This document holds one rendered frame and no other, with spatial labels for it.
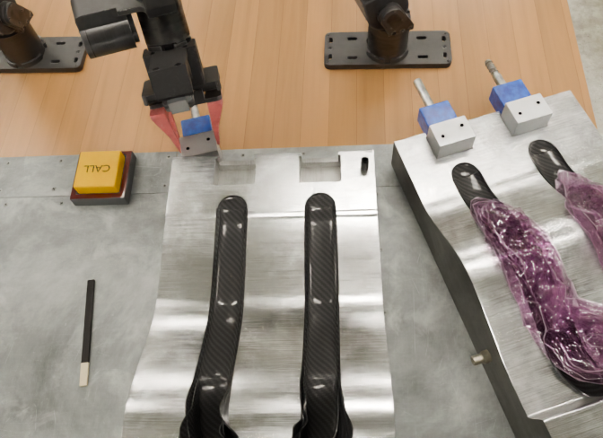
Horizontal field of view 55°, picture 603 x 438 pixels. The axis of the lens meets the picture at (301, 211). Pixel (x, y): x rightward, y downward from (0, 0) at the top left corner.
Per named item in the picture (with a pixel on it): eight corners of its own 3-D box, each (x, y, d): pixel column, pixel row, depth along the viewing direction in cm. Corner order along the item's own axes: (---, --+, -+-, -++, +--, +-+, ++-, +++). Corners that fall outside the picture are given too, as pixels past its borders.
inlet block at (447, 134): (398, 97, 85) (402, 73, 80) (431, 88, 86) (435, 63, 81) (434, 169, 79) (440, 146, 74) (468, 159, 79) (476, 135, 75)
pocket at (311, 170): (301, 167, 78) (299, 152, 74) (340, 166, 77) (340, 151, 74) (301, 197, 76) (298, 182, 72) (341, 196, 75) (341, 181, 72)
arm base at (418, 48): (459, 30, 84) (456, -5, 87) (322, 32, 86) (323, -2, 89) (451, 67, 91) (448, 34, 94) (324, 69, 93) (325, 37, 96)
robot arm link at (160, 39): (141, 61, 71) (122, 4, 68) (137, 49, 76) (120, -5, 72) (195, 47, 73) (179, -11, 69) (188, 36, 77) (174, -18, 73)
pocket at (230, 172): (221, 170, 78) (215, 154, 75) (259, 169, 78) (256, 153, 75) (218, 199, 76) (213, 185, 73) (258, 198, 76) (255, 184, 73)
